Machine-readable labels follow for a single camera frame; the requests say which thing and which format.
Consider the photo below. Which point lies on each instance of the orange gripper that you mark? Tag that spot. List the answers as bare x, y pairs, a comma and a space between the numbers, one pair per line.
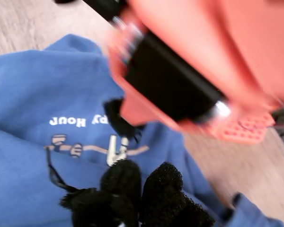
173, 80

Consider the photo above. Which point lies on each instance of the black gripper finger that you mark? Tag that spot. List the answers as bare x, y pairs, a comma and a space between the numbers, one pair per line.
165, 198
109, 205

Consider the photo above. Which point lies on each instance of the blue printed T-shirt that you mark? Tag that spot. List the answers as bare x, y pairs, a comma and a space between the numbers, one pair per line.
49, 89

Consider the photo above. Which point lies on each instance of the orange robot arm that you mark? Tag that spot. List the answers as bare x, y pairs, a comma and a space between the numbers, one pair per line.
251, 47

